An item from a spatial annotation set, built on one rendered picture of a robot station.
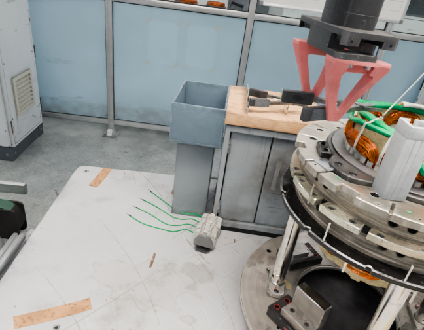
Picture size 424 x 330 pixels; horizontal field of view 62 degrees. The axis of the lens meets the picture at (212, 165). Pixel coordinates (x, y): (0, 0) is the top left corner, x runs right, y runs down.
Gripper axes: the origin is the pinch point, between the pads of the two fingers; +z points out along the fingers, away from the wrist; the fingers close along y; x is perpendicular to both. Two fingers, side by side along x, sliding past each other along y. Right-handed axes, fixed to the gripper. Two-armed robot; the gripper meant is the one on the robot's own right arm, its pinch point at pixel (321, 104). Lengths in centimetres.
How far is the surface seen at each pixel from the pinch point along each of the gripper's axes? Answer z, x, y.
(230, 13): 14, 51, -221
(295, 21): 13, 97, -211
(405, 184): 5.2, 7.1, 9.5
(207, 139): 17.8, -6.2, -26.0
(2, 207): 43, -50, -37
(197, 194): 33.2, -5.8, -28.2
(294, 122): 10.9, 8.7, -20.2
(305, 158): 7.7, 0.6, -0.6
